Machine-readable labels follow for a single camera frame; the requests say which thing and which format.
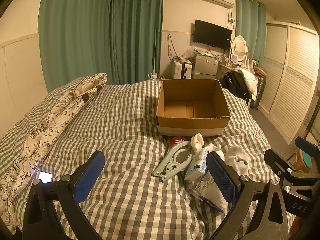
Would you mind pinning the light blue folding hanger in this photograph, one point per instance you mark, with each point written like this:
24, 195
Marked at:
172, 166

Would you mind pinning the wide green curtain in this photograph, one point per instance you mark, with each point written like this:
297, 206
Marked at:
100, 30

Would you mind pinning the smartphone with lit screen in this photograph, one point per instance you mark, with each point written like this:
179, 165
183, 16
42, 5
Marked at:
45, 176

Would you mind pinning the small silver fridge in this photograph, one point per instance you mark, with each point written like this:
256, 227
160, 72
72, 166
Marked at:
203, 66

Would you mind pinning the white sock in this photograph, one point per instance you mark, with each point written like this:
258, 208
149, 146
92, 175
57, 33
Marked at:
237, 157

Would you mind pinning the white puffer jacket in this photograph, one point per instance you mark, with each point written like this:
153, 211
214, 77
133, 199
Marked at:
250, 78

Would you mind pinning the oval white vanity mirror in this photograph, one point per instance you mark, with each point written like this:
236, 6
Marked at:
240, 48

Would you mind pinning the white suitcase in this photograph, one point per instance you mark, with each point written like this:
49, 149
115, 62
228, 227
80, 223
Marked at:
181, 70

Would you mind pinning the dark suitcase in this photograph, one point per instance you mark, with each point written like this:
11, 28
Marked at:
258, 92

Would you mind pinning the white mop pole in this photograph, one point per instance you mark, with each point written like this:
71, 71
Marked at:
155, 55

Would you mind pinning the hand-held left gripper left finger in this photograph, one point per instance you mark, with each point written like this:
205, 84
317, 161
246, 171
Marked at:
90, 177

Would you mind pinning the black jacket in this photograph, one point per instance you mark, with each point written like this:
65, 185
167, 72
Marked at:
233, 83

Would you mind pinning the clear plastic bag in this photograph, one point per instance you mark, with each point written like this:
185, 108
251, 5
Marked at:
190, 53

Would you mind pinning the red round object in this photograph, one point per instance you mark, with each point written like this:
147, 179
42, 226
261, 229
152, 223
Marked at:
177, 141

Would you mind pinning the brown cardboard box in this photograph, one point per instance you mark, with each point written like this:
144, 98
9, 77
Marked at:
192, 92

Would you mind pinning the tissue packet with blue print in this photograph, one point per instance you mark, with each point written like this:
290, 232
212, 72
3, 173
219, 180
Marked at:
196, 166

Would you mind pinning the black wall television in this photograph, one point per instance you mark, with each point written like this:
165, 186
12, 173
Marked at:
212, 34

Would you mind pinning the white cloth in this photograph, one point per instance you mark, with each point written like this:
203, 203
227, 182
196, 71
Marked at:
197, 141

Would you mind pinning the narrow green curtain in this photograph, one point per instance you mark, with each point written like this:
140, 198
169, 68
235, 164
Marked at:
247, 30

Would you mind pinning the floral pillow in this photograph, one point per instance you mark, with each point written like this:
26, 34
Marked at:
50, 127

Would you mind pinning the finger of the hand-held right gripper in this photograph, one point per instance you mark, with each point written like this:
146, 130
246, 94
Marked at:
308, 148
277, 161

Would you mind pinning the white louvred wardrobe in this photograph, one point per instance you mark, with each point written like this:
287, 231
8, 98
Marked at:
290, 80

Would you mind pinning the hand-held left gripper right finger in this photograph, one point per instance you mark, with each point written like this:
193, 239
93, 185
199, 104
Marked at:
221, 177

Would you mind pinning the wooden stool with green seat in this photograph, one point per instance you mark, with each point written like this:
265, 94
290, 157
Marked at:
303, 162

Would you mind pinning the grey sock with dark cuff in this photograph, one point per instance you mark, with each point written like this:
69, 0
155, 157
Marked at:
210, 195

